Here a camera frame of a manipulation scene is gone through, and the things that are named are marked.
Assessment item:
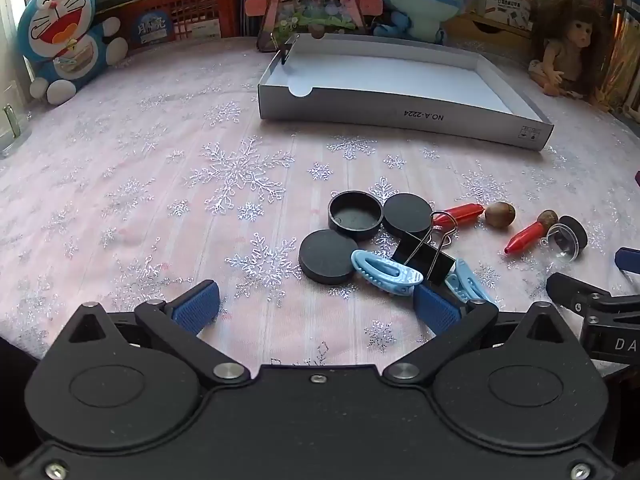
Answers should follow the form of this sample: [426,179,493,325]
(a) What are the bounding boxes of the black round lid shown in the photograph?
[327,190,383,241]
[382,193,435,238]
[298,229,360,286]

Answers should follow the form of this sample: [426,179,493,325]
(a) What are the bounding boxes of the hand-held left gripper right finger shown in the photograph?
[382,285,568,386]

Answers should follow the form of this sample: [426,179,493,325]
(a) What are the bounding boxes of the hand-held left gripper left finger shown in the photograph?
[65,280,251,386]

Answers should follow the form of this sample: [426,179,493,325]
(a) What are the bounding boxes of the brown haired doll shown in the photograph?
[529,0,613,106]

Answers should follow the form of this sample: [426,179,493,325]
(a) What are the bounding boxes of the wooden drawer box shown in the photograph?
[442,12,533,53]

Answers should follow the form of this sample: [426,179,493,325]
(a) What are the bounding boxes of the golden foil books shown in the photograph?
[607,7,640,116]

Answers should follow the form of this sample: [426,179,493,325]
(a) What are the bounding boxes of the large black binder clip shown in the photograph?
[390,210,458,283]

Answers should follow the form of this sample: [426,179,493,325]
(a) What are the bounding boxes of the blue round tag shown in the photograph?
[131,7,173,51]

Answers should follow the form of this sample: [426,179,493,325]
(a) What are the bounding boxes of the pink triangular toy house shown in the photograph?
[245,0,383,53]

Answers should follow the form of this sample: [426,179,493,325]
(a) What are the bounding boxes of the white printed carton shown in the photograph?
[470,0,533,28]

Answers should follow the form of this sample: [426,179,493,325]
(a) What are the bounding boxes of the red cone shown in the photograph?
[504,220,546,257]
[431,203,486,227]

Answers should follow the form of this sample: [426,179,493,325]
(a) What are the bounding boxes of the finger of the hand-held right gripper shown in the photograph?
[614,246,640,277]
[546,272,640,317]

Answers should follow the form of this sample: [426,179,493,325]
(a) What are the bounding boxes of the pink snowflake tablecloth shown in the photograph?
[0,35,640,391]

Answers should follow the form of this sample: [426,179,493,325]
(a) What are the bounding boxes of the light blue clothespin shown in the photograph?
[444,259,501,311]

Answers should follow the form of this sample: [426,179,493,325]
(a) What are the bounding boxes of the blue cat plush toy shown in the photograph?
[17,0,130,106]

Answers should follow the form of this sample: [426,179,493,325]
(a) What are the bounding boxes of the large red plastic basket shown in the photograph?
[95,0,241,56]

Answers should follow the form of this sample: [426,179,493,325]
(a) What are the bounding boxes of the small black binder clip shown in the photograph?
[272,35,296,66]

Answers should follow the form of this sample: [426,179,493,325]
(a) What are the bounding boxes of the white cardboard box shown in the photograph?
[257,34,555,152]

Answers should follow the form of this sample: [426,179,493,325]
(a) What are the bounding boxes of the light blue hair clip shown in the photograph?
[351,250,425,297]

